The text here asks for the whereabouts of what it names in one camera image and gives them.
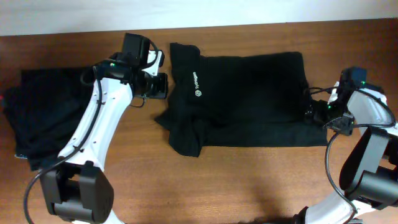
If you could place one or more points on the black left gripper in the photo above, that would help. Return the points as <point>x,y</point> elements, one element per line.
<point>160,86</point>

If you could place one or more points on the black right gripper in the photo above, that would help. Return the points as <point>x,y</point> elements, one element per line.
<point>313,111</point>

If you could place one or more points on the black t-shirt with logo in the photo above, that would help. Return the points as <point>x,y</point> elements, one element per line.
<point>254,101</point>

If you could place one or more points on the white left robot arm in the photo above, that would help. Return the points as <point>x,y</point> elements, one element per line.
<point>75,188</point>

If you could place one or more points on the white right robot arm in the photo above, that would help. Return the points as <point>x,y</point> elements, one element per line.
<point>364,185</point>

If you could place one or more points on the stack of folded dark clothes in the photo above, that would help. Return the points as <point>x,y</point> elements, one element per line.
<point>45,109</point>

